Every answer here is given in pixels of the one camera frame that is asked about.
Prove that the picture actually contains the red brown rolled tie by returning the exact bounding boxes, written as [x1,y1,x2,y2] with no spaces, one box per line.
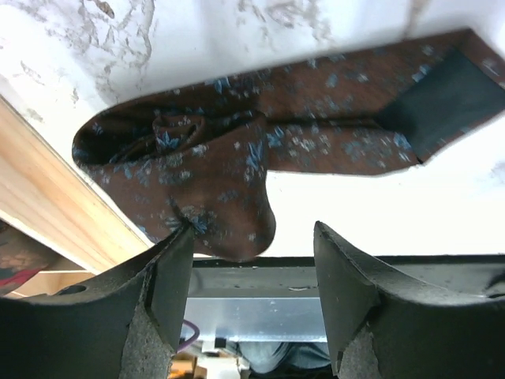
[0,221,59,296]

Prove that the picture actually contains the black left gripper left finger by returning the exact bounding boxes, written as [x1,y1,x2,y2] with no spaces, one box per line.
[50,224,195,379]

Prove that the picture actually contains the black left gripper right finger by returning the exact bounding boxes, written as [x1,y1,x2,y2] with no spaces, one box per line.
[314,222,485,378]

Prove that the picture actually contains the aluminium frame rail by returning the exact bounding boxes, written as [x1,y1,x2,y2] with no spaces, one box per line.
[185,296,327,343]

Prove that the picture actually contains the brown floral necktie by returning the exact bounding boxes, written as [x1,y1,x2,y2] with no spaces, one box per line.
[72,29,504,261]

